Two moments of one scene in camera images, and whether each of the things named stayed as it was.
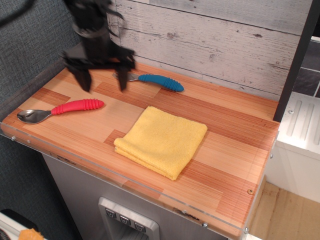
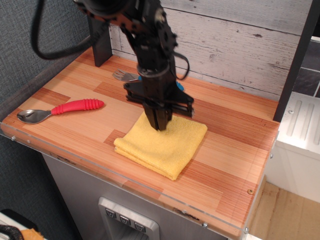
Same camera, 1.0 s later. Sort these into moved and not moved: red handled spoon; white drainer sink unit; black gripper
Moved: black gripper
Not moved: red handled spoon; white drainer sink unit
